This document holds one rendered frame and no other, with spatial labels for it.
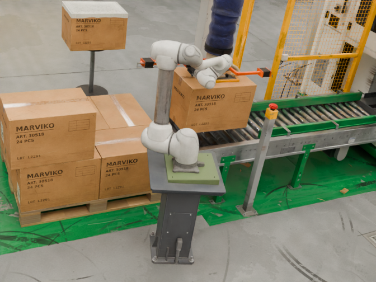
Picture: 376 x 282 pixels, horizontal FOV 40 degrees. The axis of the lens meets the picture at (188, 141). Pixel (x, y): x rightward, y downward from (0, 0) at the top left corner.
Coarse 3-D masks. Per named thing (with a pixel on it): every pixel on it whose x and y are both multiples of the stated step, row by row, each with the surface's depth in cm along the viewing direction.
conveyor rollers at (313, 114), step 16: (256, 112) 492; (288, 112) 498; (304, 112) 502; (320, 112) 507; (336, 112) 513; (352, 112) 518; (368, 112) 524; (176, 128) 446; (240, 128) 456; (256, 128) 463
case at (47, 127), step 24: (0, 96) 363; (24, 96) 368; (48, 96) 373; (72, 96) 378; (24, 120) 341; (48, 120) 350; (72, 120) 358; (24, 144) 351; (48, 144) 360; (72, 144) 368
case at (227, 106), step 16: (176, 80) 409; (192, 80) 402; (240, 80) 418; (176, 96) 412; (192, 96) 391; (208, 96) 398; (224, 96) 406; (240, 96) 413; (176, 112) 415; (192, 112) 400; (208, 112) 407; (224, 112) 415; (240, 112) 423; (192, 128) 408; (208, 128) 416; (224, 128) 424
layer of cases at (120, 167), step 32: (96, 96) 470; (128, 96) 479; (0, 128) 441; (96, 128) 422; (128, 128) 429; (96, 160) 385; (128, 160) 399; (32, 192) 376; (64, 192) 388; (96, 192) 402; (128, 192) 416
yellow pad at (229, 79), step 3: (225, 75) 411; (228, 75) 412; (219, 78) 408; (222, 78) 408; (225, 78) 410; (228, 78) 411; (231, 78) 412; (234, 78) 413; (237, 78) 415; (216, 81) 404; (219, 81) 406; (222, 81) 407; (225, 81) 409; (228, 81) 410; (231, 81) 411; (234, 81) 413; (237, 81) 414
